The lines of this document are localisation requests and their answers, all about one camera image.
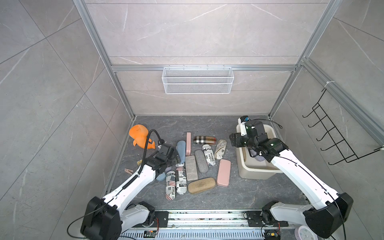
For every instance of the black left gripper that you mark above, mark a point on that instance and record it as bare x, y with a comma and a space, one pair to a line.
175, 158

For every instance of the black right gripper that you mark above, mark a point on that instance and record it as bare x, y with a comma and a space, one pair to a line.
235, 139

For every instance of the light blue fabric case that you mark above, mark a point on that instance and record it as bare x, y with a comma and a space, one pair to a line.
181, 150

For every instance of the beige plastic storage bin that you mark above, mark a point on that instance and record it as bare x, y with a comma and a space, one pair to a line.
252, 169

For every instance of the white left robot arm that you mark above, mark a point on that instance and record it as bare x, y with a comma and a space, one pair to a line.
108, 217

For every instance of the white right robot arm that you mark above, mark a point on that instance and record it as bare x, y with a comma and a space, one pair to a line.
327, 209

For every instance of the map print glasses case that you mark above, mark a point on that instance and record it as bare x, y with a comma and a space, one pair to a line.
220, 149

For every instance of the plaid glasses case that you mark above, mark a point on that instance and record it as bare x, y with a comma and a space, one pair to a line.
202, 140

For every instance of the newspaper flag case left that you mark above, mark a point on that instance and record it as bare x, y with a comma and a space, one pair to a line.
170, 185

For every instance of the newspaper flag case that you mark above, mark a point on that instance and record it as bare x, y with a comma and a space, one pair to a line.
181, 180
170, 185

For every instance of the newspaper flag case right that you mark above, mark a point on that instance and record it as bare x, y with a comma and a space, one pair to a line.
181, 180

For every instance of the pink slim case upright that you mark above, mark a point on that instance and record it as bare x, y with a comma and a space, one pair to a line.
188, 143

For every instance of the stone grey flat case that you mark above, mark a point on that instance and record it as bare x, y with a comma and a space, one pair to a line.
191, 168

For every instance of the newspaper print case centre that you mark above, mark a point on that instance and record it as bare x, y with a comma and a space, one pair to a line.
209, 155

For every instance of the pink flat case right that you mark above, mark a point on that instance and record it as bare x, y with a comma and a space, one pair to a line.
224, 172

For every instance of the orange plush toy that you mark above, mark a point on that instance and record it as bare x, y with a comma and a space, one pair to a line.
140, 133

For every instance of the grey fabric case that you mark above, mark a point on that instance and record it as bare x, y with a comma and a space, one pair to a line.
201, 161

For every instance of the wooden clothespin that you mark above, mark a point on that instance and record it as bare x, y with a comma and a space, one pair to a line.
128, 171

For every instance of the tan fabric case front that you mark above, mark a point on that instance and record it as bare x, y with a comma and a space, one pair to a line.
202, 185

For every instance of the white round clock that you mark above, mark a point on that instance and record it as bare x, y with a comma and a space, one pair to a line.
305, 233

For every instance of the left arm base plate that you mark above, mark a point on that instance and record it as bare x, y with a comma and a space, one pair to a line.
159, 219

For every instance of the white wire mesh basket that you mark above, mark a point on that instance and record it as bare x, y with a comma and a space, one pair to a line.
197, 80

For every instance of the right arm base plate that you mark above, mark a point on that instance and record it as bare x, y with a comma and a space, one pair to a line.
255, 218

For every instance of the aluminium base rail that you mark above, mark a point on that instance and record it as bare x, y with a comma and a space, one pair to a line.
208, 225

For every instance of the black wire hook rack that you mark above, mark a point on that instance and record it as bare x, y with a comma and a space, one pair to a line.
339, 142

